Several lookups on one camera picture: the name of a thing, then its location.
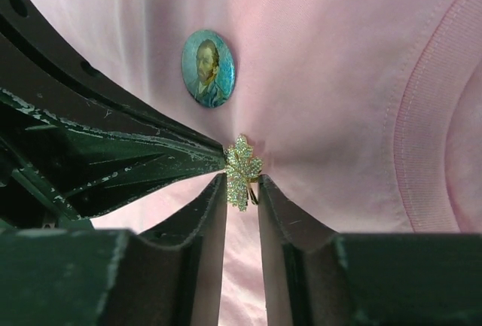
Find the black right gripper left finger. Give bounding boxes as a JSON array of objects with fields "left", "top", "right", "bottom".
[{"left": 1, "top": 174, "right": 227, "bottom": 325}]

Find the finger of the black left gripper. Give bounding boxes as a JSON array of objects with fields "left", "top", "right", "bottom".
[
  {"left": 1, "top": 0, "right": 222, "bottom": 153},
  {"left": 1, "top": 89, "right": 225, "bottom": 228}
]

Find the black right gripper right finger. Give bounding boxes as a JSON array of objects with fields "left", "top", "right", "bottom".
[{"left": 258, "top": 176, "right": 481, "bottom": 325}]

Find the gold leaf rhinestone brooch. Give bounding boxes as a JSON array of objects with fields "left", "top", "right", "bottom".
[{"left": 224, "top": 134, "right": 264, "bottom": 212}]

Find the round portrait pin badge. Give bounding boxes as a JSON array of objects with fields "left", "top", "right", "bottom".
[{"left": 181, "top": 29, "right": 236, "bottom": 108}]

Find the pink t-shirt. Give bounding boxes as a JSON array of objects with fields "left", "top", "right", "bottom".
[{"left": 0, "top": 0, "right": 482, "bottom": 326}]

